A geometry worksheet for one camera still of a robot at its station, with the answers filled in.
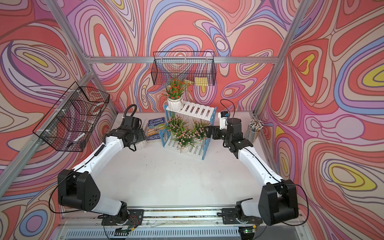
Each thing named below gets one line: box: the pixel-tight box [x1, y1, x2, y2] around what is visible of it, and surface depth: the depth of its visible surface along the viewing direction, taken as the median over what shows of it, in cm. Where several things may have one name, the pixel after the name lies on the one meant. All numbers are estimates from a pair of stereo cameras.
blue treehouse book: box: [147, 117, 165, 141], surface depth 110 cm
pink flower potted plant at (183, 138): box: [170, 128, 196, 153], surface depth 87 cm
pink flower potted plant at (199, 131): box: [191, 119, 210, 144], surface depth 90 cm
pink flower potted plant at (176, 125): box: [164, 115, 189, 135], surface depth 93 cm
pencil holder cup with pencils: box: [246, 118, 264, 144], surface depth 90 cm
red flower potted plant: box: [162, 77, 191, 112], surface depth 80 cm
